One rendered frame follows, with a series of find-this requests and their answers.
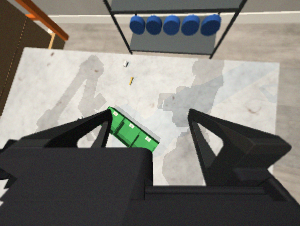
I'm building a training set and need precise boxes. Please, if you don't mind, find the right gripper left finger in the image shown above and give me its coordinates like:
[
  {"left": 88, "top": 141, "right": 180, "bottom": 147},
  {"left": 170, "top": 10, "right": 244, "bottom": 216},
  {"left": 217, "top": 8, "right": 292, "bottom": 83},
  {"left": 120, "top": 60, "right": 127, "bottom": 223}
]
[{"left": 10, "top": 109, "right": 113, "bottom": 148}]

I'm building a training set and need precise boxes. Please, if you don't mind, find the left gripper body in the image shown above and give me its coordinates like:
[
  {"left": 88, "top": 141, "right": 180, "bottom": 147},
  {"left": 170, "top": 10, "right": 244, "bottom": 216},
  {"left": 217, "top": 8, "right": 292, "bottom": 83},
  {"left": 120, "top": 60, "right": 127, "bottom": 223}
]
[{"left": 0, "top": 139, "right": 17, "bottom": 180}]

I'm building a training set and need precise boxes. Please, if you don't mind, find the green three-compartment bin rack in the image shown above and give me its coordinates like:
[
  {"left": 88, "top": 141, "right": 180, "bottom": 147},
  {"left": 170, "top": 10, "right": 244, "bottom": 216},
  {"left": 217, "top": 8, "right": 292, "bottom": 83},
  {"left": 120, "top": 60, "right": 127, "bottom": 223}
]
[{"left": 106, "top": 106, "right": 159, "bottom": 153}]

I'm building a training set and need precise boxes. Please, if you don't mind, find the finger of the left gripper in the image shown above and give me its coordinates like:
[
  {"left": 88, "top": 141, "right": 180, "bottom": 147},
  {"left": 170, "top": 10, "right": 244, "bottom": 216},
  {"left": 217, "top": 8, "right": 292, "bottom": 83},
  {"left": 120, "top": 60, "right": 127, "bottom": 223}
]
[{"left": 4, "top": 174, "right": 17, "bottom": 189}]

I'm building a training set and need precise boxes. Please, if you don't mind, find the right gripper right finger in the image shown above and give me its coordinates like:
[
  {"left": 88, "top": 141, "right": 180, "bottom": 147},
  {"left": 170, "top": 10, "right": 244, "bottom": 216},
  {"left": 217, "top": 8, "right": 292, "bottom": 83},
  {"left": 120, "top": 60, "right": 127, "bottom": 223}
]
[{"left": 188, "top": 108, "right": 292, "bottom": 185}]

